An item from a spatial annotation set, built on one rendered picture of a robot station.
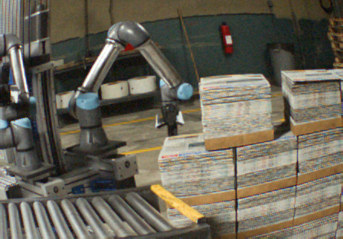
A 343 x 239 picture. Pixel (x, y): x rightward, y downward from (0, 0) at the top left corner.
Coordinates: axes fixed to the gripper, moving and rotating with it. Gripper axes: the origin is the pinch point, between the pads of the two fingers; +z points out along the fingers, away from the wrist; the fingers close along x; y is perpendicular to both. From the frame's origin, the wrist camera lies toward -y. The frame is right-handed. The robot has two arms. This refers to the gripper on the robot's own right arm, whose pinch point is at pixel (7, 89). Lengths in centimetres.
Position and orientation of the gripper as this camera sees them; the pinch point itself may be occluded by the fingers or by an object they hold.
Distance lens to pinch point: 170.3
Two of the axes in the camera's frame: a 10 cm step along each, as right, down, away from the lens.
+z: 4.6, 1.0, -8.8
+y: 0.1, 9.9, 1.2
